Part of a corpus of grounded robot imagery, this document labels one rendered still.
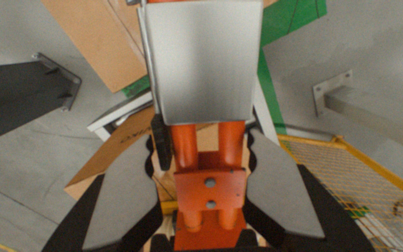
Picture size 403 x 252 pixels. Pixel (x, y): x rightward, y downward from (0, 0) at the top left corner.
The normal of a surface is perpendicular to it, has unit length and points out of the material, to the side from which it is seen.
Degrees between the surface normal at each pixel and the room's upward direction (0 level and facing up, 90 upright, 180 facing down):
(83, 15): 0
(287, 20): 0
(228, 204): 0
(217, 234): 90
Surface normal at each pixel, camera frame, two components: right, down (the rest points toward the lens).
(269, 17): 0.04, 0.46
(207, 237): -0.05, -0.89
